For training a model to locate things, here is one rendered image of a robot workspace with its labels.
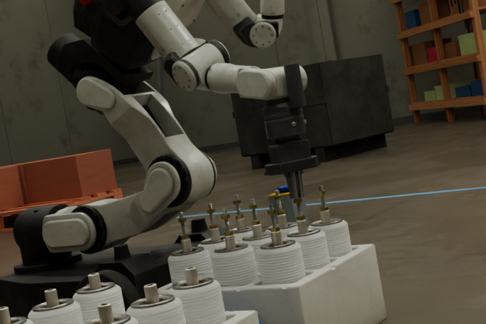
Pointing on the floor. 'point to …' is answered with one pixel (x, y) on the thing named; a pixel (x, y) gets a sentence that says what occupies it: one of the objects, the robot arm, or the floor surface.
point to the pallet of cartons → (56, 184)
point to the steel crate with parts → (327, 111)
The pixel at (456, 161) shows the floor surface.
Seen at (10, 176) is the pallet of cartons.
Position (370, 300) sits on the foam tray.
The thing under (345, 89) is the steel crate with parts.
